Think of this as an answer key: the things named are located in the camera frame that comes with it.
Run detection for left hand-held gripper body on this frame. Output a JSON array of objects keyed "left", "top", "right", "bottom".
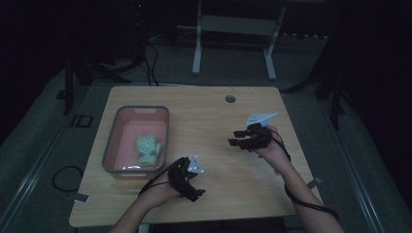
[{"left": 167, "top": 154, "right": 206, "bottom": 200}]

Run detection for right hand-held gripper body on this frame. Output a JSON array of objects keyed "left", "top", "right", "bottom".
[{"left": 239, "top": 111, "right": 279, "bottom": 151}]

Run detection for green fuzzy glove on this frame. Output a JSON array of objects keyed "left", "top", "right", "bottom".
[
  {"left": 135, "top": 134, "right": 162, "bottom": 155},
  {"left": 138, "top": 150, "right": 160, "bottom": 168}
]

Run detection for pink bin with grey rim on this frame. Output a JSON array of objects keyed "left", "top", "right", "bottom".
[{"left": 101, "top": 105, "right": 171, "bottom": 180}]

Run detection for person's right hand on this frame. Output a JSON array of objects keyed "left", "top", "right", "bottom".
[{"left": 256, "top": 125, "right": 292, "bottom": 173}]

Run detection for person's left hand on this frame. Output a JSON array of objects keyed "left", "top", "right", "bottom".
[{"left": 138, "top": 176, "right": 183, "bottom": 209}]

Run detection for grey tape piece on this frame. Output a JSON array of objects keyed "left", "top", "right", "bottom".
[
  {"left": 74, "top": 192, "right": 90, "bottom": 204},
  {"left": 306, "top": 177, "right": 323, "bottom": 190}
]

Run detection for black tripod stand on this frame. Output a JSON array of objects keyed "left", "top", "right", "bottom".
[
  {"left": 62, "top": 54, "right": 132, "bottom": 117},
  {"left": 285, "top": 62, "right": 350, "bottom": 131}
]

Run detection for black rectangular floor marker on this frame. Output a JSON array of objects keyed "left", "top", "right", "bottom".
[{"left": 70, "top": 114, "right": 94, "bottom": 128}]

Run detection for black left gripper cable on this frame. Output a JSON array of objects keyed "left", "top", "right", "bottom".
[{"left": 138, "top": 160, "right": 179, "bottom": 197}]

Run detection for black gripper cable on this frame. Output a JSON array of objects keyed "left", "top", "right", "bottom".
[
  {"left": 138, "top": 160, "right": 179, "bottom": 197},
  {"left": 273, "top": 135, "right": 341, "bottom": 222}
]

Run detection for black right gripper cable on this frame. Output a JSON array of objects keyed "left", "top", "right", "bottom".
[{"left": 273, "top": 135, "right": 341, "bottom": 222}]

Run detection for black floor cables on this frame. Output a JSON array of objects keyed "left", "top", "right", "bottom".
[{"left": 141, "top": 41, "right": 160, "bottom": 87}]

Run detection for white metal table frame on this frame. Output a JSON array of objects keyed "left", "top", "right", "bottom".
[{"left": 191, "top": 0, "right": 288, "bottom": 82}]

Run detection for black floor cable loop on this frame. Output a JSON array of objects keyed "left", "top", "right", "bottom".
[{"left": 51, "top": 165, "right": 84, "bottom": 193}]

